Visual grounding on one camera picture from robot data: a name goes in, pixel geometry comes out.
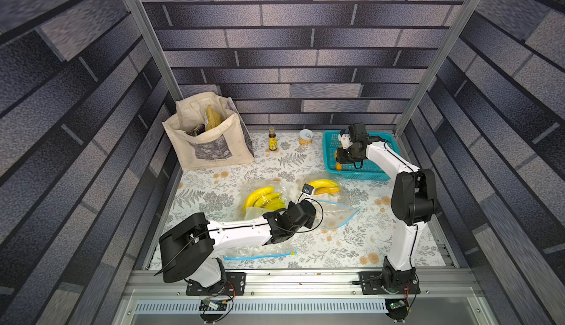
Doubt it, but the banana bunch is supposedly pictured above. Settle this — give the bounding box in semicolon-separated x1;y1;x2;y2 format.
243;186;285;213
308;179;341;195

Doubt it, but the clear zip-top bag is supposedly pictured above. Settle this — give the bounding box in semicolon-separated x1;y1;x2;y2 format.
296;174;358;230
223;178;297;262

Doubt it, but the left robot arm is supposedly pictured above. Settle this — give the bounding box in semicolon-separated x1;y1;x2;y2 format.
157;198;325;288

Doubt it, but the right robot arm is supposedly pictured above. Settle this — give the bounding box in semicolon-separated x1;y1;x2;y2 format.
335;123;438;294

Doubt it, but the beige canvas tote bag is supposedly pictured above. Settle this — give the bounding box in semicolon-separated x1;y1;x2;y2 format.
163;92;255;172

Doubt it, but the teal plastic basket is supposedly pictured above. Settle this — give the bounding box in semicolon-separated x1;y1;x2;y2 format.
322;130;390;182

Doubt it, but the small yellow tin can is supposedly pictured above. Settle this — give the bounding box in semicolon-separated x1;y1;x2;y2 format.
299;129;313;146

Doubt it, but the small brown sauce bottle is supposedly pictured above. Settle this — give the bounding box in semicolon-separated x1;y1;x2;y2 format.
269;126;277;151

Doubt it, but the left circuit board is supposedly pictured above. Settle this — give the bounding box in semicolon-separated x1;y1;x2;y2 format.
199;299;231;313

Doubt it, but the circuit board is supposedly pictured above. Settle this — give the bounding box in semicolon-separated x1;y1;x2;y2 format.
385;299;408;312
199;299;231;313

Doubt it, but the yellow item in tote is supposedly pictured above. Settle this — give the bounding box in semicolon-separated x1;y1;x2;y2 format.
205;106;222;132

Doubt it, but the right circuit board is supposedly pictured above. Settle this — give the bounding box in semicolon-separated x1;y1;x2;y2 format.
385;299;408;312

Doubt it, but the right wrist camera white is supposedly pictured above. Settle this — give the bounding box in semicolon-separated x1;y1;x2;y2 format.
338;130;352;149

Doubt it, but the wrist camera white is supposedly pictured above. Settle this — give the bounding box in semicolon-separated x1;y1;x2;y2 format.
338;130;352;149
301;184;315;197

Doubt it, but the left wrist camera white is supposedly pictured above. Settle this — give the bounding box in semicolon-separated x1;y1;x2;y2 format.
301;184;315;197

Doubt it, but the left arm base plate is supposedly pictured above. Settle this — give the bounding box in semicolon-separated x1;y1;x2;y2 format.
185;272;247;296

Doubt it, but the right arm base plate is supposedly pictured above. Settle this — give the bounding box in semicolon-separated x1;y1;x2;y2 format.
353;271;421;296

